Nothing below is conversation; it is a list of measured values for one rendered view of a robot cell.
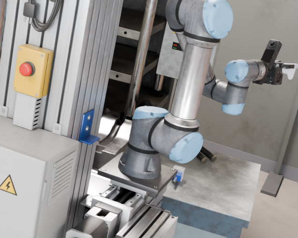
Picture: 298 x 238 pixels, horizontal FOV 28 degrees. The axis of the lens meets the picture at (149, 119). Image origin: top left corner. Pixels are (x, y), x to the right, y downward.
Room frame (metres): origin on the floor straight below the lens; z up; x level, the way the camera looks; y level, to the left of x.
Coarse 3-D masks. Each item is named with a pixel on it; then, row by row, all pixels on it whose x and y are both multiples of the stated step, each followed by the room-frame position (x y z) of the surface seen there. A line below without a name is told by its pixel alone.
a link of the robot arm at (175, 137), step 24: (192, 0) 1.81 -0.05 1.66; (216, 0) 1.78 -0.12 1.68; (192, 24) 1.79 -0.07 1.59; (216, 24) 1.76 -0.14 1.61; (192, 48) 1.79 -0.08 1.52; (192, 72) 1.79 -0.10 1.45; (192, 96) 1.79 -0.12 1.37; (168, 120) 1.79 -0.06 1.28; (192, 120) 1.80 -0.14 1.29; (168, 144) 1.78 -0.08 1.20; (192, 144) 1.78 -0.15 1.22
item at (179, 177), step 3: (174, 168) 2.46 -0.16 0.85; (177, 168) 2.47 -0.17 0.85; (180, 168) 2.47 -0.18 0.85; (183, 168) 2.48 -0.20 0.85; (177, 171) 2.46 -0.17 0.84; (180, 171) 2.46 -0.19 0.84; (183, 171) 2.46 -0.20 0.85; (177, 174) 2.43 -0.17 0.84; (180, 174) 2.43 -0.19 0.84; (183, 174) 2.46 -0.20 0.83; (174, 177) 2.42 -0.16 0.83; (177, 177) 2.42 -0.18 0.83; (180, 177) 2.42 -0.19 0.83; (174, 180) 2.37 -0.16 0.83; (177, 180) 2.42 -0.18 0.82; (180, 180) 2.46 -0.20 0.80; (174, 183) 2.37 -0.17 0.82
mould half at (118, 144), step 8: (104, 120) 2.70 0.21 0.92; (112, 120) 2.71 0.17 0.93; (128, 120) 2.74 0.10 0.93; (104, 128) 2.65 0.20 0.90; (120, 128) 2.66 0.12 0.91; (128, 128) 2.67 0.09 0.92; (104, 136) 2.59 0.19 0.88; (120, 136) 2.62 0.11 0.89; (128, 136) 2.62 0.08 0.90; (96, 144) 2.45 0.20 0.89; (112, 144) 2.50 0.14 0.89; (120, 144) 2.53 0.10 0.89; (96, 152) 2.40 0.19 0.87; (104, 152) 2.40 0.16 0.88; (112, 152) 2.40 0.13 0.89; (120, 152) 2.48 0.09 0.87; (96, 160) 2.40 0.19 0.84; (104, 160) 2.39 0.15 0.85; (96, 168) 2.40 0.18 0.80
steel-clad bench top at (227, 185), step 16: (192, 160) 2.74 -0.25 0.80; (208, 160) 2.79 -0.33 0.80; (224, 160) 2.84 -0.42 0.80; (240, 160) 2.89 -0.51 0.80; (192, 176) 2.54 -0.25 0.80; (208, 176) 2.58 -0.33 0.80; (224, 176) 2.62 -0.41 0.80; (240, 176) 2.67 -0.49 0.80; (256, 176) 2.71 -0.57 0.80; (176, 192) 2.33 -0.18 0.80; (192, 192) 2.36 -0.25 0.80; (208, 192) 2.40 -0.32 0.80; (224, 192) 2.44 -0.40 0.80; (240, 192) 2.47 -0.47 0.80; (208, 208) 2.24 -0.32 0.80; (224, 208) 2.27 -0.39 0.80; (240, 208) 2.30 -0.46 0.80
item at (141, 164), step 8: (128, 144) 1.90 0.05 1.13; (128, 152) 1.89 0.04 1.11; (136, 152) 1.87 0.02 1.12; (144, 152) 1.86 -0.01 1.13; (152, 152) 1.87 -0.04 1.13; (120, 160) 1.91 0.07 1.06; (128, 160) 1.87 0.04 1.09; (136, 160) 1.86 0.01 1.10; (144, 160) 1.86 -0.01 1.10; (152, 160) 1.87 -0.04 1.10; (160, 160) 1.92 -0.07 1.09; (120, 168) 1.88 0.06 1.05; (128, 168) 1.86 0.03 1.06; (136, 168) 1.85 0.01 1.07; (144, 168) 1.85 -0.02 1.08; (152, 168) 1.87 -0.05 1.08; (160, 168) 1.91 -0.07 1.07; (136, 176) 1.85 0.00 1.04; (144, 176) 1.85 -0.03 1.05; (152, 176) 1.86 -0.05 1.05
